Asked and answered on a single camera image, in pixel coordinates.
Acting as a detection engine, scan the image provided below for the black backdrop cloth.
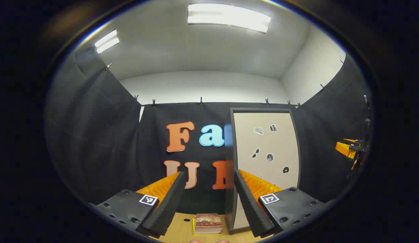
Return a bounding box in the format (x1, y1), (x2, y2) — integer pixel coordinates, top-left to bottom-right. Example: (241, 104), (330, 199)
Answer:
(44, 47), (374, 216)

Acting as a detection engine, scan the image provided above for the large ceiling light panel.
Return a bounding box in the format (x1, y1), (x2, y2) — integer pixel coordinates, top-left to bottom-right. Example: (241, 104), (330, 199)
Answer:
(188, 3), (271, 33)

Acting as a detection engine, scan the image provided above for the red-brown cover book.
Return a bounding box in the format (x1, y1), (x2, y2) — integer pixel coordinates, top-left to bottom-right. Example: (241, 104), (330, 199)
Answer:
(195, 213), (223, 231)

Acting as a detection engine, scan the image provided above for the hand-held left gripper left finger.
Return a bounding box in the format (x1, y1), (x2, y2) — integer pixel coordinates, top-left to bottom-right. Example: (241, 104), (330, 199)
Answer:
(89, 171), (186, 239)

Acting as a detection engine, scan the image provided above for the yellow-green book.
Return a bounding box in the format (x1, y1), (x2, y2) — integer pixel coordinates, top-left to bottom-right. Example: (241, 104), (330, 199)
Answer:
(192, 218), (223, 236)

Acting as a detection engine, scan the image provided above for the dark grey cabinet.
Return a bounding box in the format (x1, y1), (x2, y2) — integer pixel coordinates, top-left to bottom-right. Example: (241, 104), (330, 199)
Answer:
(225, 107), (301, 235)

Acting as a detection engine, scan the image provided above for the small ceiling light panel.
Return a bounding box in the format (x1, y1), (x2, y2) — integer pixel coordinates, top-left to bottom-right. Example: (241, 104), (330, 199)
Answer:
(95, 30), (120, 54)

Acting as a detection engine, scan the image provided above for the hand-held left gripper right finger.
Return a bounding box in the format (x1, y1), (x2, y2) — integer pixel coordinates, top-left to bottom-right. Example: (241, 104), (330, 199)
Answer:
(234, 169), (335, 238)

